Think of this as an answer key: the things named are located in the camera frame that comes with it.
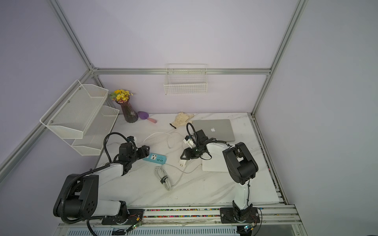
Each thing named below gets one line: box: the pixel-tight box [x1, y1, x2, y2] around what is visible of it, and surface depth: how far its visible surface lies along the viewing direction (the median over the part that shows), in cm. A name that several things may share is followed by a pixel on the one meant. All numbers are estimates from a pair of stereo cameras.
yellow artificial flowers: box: [109, 88, 134, 103], surface depth 101 cm
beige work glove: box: [169, 111, 195, 129], surface depth 118 cm
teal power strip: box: [142, 152, 167, 165], surface depth 94 cm
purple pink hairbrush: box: [137, 111, 158, 124], surface depth 121 cm
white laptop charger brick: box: [178, 159, 187, 168], surface depth 93 cm
